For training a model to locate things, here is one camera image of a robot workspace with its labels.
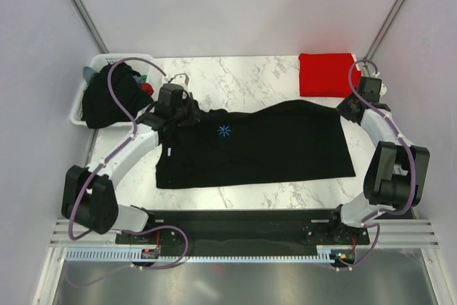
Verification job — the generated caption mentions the black t-shirt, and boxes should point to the black t-shirt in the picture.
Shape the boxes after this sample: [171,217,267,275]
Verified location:
[156,100,356,189]

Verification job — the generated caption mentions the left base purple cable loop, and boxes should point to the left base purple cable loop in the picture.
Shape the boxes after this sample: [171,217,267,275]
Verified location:
[130,225,190,272]

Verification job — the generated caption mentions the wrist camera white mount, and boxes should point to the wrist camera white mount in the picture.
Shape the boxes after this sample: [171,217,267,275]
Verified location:
[379,83,387,97]
[164,73,190,90]

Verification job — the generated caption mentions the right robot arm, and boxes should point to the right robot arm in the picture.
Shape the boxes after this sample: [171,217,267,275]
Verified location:
[326,77,430,244]

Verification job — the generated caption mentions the right aluminium frame post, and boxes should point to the right aluminium frame post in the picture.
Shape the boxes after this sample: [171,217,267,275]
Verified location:
[364,0,408,59]

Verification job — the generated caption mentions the red garment in basket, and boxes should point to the red garment in basket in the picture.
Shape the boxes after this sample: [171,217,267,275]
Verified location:
[140,83,154,96]

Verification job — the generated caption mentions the dark clothes pile in basket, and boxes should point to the dark clothes pile in basket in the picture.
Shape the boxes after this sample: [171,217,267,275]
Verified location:
[81,62,152,129]

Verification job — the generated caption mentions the teal garment in basket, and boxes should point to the teal garment in basket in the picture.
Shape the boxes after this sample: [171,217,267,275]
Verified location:
[83,66,97,85]

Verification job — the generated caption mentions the white slotted cable duct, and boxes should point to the white slotted cable duct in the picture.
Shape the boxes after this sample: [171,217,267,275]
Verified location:
[64,246,355,264]

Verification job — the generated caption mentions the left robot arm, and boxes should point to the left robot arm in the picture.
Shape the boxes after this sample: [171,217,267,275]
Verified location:
[61,83,197,243]

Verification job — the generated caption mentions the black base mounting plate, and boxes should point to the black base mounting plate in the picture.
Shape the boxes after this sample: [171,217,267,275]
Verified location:
[115,209,370,256]

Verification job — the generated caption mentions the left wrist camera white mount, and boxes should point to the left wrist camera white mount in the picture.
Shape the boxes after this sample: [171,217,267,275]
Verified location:
[164,73,190,90]

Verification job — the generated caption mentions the left aluminium frame post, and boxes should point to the left aluminium frame post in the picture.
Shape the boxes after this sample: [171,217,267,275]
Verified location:
[70,0,110,54]

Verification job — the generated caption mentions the folded red t-shirt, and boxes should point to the folded red t-shirt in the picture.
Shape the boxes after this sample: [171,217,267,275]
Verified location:
[298,53,355,98]

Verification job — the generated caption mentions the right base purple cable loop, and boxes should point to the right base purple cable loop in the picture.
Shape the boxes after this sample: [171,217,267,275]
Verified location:
[330,224,380,272]

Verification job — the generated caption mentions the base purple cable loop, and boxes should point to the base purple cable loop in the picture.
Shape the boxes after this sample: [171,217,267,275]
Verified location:
[330,224,380,272]
[130,225,190,272]

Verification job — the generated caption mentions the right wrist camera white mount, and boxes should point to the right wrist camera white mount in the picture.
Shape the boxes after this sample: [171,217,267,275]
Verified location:
[379,83,387,97]

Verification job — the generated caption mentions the aluminium frame post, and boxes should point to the aluminium frame post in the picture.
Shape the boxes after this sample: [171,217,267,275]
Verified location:
[364,0,408,59]
[70,0,110,54]

